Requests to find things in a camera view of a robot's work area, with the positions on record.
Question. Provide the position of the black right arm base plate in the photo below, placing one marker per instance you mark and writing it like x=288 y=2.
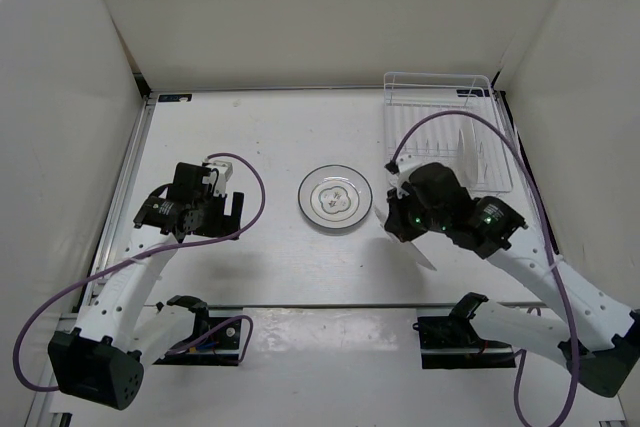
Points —
x=448 y=343

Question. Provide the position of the white plate teal clover design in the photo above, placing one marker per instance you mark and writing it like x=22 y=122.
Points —
x=334 y=198

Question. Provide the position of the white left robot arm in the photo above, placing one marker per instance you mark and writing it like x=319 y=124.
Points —
x=103 y=358

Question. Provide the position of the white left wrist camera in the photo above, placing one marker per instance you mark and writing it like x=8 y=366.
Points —
x=218 y=174

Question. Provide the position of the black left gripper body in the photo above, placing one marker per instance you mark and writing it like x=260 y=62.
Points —
x=211 y=215

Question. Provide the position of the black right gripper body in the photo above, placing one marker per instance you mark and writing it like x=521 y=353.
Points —
x=411 y=220

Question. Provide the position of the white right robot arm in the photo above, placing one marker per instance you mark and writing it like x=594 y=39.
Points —
x=591 y=330

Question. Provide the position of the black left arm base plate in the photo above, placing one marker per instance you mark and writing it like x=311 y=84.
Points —
x=217 y=341

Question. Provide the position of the white plate green red rim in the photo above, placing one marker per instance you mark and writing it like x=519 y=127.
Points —
x=417 y=254

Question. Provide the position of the aluminium table edge rail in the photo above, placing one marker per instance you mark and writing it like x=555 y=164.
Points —
x=39 y=414

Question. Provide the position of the white wire dish rack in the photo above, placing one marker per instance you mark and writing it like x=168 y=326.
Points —
x=422 y=116

